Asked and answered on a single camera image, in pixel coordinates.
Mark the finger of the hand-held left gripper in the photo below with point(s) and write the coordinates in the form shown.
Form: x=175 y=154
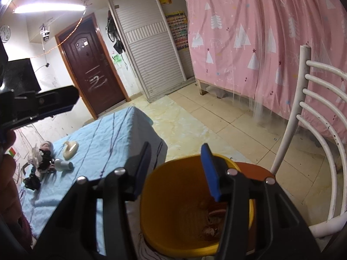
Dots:
x=51 y=101

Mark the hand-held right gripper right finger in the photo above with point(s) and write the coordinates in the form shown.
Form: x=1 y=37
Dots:
x=211 y=173

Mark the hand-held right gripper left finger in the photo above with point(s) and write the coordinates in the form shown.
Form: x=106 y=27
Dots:
x=142 y=173

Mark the yellow plastic bucket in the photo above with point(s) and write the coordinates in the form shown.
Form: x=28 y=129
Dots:
x=173 y=195

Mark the black plastic bag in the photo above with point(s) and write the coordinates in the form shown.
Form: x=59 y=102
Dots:
x=32 y=182

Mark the person's left hand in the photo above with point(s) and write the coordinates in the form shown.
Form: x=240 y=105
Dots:
x=8 y=173

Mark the dark brown wooden door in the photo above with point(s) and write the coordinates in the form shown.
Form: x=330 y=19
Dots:
x=92 y=65

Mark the small black hanging bag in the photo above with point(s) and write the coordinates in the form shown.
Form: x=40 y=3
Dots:
x=118 y=47

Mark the long ceiling light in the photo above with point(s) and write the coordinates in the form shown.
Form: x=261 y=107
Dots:
x=48 y=7

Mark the white metal chair brown seat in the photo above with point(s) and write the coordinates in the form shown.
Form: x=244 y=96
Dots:
x=309 y=130

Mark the white shutter wardrobe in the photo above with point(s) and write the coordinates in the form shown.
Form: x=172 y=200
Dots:
x=151 y=54

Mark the colourful grid chart poster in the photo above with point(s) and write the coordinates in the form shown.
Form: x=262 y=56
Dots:
x=177 y=31

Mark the black wall television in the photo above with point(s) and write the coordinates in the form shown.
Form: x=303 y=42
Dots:
x=23 y=74

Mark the white wall security camera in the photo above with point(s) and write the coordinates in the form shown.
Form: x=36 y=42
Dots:
x=44 y=33

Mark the round wall clock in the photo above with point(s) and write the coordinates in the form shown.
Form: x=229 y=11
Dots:
x=5 y=32

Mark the wooden bed frame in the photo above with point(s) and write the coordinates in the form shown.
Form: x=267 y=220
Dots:
x=202 y=86

